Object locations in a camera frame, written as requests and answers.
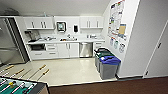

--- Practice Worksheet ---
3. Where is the stainless steel dishwasher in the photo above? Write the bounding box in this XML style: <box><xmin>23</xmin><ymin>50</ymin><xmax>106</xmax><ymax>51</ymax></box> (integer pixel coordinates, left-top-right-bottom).
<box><xmin>79</xmin><ymin>41</ymin><xmax>94</xmax><ymax>58</ymax></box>

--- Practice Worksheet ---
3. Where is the white drawer unit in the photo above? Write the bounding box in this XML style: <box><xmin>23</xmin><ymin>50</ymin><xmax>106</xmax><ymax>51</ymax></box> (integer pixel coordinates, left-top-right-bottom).
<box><xmin>44</xmin><ymin>43</ymin><xmax>59</xmax><ymax>59</ymax></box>
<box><xmin>92</xmin><ymin>41</ymin><xmax>106</xmax><ymax>52</ymax></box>

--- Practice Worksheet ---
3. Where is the white two-door sink cabinet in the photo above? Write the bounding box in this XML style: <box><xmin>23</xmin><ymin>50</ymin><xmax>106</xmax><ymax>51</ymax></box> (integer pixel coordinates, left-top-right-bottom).
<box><xmin>57</xmin><ymin>42</ymin><xmax>80</xmax><ymax>59</ymax></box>

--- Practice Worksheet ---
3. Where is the grey bin green lid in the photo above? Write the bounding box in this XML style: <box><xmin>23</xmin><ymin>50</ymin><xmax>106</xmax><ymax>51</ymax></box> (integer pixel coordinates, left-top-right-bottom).
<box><xmin>94</xmin><ymin>49</ymin><xmax>116</xmax><ymax>73</ymax></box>

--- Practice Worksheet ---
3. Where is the chrome sink faucet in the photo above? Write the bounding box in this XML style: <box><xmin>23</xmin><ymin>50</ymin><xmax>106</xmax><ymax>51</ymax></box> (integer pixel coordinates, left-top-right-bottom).
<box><xmin>66</xmin><ymin>34</ymin><xmax>73</xmax><ymax>40</ymax></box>

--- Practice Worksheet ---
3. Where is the blue bin sign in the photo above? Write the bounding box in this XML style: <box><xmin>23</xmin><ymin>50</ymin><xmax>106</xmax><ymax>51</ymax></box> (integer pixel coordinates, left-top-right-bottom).
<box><xmin>109</xmin><ymin>37</ymin><xmax>116</xmax><ymax>46</ymax></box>

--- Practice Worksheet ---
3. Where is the grey paper towel dispenser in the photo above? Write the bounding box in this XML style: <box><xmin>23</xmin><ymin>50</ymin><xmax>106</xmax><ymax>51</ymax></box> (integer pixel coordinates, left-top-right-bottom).
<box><xmin>55</xmin><ymin>21</ymin><xmax>67</xmax><ymax>33</ymax></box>

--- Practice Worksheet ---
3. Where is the green bin sign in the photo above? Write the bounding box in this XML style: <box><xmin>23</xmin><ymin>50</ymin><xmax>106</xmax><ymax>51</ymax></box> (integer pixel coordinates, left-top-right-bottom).
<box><xmin>113</xmin><ymin>39</ymin><xmax>120</xmax><ymax>50</ymax></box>

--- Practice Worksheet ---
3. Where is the grey bin blue lid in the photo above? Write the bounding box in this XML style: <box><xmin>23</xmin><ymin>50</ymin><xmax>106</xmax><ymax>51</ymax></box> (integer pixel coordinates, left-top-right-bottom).
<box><xmin>99</xmin><ymin>55</ymin><xmax>122</xmax><ymax>80</ymax></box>

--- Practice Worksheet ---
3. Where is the white black bin sign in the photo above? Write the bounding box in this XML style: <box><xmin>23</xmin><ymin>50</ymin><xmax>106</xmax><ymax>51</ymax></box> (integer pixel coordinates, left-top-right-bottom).
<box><xmin>118</xmin><ymin>42</ymin><xmax>126</xmax><ymax>54</ymax></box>

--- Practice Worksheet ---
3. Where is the wide white drawer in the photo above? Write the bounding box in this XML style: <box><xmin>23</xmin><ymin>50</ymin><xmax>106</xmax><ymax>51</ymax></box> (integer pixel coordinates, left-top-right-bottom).
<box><xmin>30</xmin><ymin>50</ymin><xmax>48</xmax><ymax>60</ymax></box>

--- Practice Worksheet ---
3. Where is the built-in black microwave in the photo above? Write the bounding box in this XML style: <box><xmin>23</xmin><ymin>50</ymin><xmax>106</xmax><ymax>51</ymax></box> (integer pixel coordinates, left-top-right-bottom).
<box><xmin>29</xmin><ymin>43</ymin><xmax>47</xmax><ymax>52</ymax></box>

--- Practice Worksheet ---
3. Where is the black coffee machine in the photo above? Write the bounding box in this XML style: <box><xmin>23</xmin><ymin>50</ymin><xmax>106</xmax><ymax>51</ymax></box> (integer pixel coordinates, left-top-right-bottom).
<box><xmin>27</xmin><ymin>30</ymin><xmax>42</xmax><ymax>43</ymax></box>

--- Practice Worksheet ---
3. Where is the stainless steel refrigerator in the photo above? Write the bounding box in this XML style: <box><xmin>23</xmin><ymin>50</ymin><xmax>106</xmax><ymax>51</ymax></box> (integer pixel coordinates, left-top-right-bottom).
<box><xmin>0</xmin><ymin>16</ymin><xmax>31</xmax><ymax>66</ymax></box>

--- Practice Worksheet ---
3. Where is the white door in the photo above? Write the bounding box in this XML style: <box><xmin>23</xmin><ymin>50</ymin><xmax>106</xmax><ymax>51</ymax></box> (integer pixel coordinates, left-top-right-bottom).
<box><xmin>143</xmin><ymin>19</ymin><xmax>168</xmax><ymax>79</ymax></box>

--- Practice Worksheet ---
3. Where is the green foosball table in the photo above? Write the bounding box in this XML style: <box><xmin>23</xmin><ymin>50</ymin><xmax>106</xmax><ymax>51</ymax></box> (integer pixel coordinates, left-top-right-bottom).
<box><xmin>0</xmin><ymin>64</ymin><xmax>51</xmax><ymax>94</ymax></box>

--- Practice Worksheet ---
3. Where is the large wall poster board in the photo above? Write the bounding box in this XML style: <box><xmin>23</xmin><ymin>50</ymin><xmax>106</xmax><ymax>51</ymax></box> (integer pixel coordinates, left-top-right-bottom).
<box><xmin>107</xmin><ymin>0</ymin><xmax>128</xmax><ymax>43</ymax></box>

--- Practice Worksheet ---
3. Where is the metal door handle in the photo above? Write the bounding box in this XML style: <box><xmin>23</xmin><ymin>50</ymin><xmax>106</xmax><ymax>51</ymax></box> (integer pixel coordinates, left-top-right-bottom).
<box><xmin>156</xmin><ymin>42</ymin><xmax>162</xmax><ymax>49</ymax></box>

